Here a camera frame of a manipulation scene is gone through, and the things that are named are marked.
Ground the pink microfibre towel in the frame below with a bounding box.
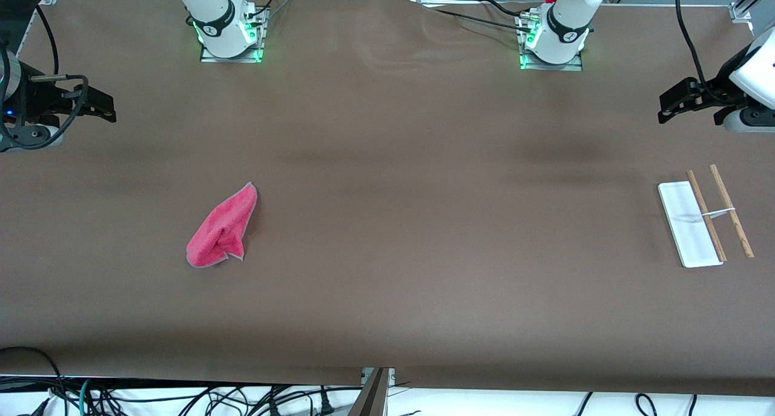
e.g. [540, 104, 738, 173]
[186, 182, 259, 268]

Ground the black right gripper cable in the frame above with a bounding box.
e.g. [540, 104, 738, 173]
[27, 4, 90, 150]

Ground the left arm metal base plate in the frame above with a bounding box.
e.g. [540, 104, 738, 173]
[519, 13, 584, 71]

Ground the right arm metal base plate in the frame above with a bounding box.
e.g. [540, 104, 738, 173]
[200, 7, 267, 64]

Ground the black cable on table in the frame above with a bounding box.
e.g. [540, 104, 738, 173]
[418, 0, 536, 35]

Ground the thick black floor cable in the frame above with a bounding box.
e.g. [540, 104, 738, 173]
[0, 346, 67, 416]

